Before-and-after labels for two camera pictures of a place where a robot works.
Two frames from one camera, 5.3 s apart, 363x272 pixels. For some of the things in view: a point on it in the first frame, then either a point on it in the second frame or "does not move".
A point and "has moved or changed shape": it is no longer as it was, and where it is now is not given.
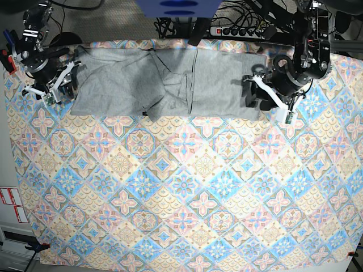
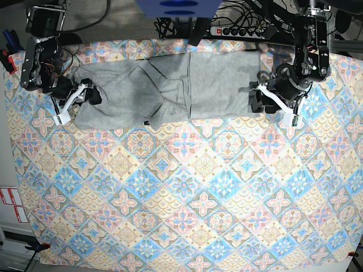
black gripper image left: x=44 y=69 -> x=62 y=87
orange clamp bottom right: x=353 y=254 does not move
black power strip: x=237 y=32 does not move
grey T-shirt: x=200 y=84 has moved or changed shape
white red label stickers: x=11 y=196 does not move
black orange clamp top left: x=7 y=60 does not move
